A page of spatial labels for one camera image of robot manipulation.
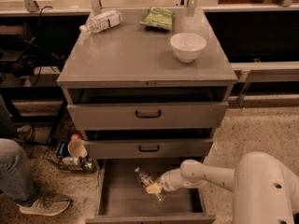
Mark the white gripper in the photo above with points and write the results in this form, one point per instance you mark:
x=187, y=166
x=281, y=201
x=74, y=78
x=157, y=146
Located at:
x=168, y=181

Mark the clear water bottle colourful label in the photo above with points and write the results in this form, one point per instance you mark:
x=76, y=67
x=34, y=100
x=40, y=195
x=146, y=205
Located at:
x=145, y=179

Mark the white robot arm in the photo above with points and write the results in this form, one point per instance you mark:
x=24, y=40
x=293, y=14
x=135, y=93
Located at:
x=265, y=191

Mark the grey open bottom drawer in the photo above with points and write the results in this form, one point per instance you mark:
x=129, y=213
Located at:
x=122, y=200

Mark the grey middle drawer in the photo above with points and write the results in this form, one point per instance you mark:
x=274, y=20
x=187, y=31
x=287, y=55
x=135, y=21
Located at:
x=141, y=144

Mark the grey top drawer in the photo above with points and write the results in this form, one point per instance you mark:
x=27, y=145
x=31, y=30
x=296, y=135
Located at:
x=146, y=108

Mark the grey metal drawer cabinet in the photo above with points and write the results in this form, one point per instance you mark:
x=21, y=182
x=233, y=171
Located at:
x=133, y=56

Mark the water bottle white label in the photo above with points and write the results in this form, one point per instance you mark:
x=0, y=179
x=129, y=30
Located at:
x=101, y=22

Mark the metal can in basket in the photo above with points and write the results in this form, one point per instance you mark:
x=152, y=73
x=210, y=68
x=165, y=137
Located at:
x=72, y=161

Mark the white cup in basket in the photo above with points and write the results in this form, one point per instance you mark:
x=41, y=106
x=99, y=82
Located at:
x=76, y=148

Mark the red apple in basket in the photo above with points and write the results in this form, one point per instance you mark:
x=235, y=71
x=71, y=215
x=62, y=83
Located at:
x=75, y=136

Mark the blue packet in basket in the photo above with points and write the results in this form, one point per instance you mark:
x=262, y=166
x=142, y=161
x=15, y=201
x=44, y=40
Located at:
x=62, y=150

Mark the grey knit sneaker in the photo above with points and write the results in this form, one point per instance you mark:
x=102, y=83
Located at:
x=48, y=204

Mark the person leg in jeans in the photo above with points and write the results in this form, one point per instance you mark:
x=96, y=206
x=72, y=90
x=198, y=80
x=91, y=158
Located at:
x=16, y=180

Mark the white ceramic bowl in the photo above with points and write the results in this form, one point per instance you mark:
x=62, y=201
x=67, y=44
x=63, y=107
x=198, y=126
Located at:
x=187, y=46

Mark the green chip bag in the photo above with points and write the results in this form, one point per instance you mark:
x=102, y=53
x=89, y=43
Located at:
x=159, y=17

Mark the wire basket on floor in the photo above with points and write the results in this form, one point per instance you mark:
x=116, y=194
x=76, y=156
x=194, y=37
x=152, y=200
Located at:
x=70, y=155

